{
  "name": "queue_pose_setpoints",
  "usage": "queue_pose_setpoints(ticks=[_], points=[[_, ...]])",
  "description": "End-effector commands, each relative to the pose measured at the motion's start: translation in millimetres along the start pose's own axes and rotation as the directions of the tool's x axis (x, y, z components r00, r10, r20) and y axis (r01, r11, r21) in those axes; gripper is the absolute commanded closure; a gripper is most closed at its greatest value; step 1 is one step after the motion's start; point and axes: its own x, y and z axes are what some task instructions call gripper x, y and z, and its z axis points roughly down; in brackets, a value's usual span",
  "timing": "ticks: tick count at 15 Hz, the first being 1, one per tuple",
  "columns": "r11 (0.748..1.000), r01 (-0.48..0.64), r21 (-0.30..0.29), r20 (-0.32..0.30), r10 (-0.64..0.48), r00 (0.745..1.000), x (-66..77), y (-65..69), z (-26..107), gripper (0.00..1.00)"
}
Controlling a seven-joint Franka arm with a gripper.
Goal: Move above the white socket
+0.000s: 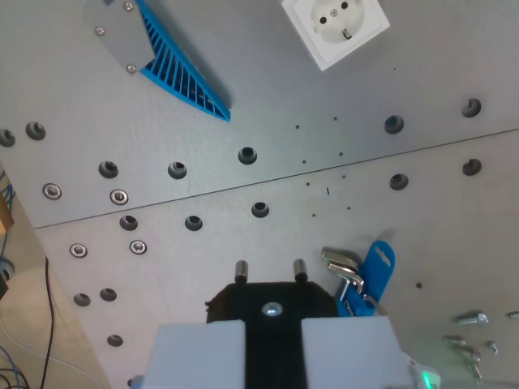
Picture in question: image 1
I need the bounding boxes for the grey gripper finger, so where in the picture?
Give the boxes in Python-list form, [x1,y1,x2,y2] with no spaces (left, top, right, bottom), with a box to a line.
[144,319,247,389]
[301,315,419,389]

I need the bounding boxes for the black two-pin plug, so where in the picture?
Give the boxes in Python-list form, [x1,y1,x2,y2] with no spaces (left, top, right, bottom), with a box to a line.
[204,259,340,389]

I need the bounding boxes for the silver hex key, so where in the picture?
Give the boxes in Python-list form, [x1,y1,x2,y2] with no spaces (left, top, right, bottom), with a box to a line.
[362,293,388,317]
[321,249,354,265]
[327,262,363,301]

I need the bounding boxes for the blue hex key holder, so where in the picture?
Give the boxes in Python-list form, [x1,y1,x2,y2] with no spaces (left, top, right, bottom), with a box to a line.
[336,240,397,318]

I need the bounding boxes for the blue ribbed plastic part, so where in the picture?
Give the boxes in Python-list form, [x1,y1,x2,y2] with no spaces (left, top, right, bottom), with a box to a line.
[135,0,233,123]

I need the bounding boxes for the blue cable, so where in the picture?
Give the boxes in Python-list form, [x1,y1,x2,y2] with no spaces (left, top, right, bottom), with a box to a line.
[0,169,15,260]

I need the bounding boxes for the white wall socket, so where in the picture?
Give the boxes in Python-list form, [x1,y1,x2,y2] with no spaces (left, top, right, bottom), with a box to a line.
[280,0,392,72]

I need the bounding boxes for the grey metal bracket plate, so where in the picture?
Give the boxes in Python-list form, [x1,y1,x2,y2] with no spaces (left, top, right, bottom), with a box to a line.
[83,0,157,75]

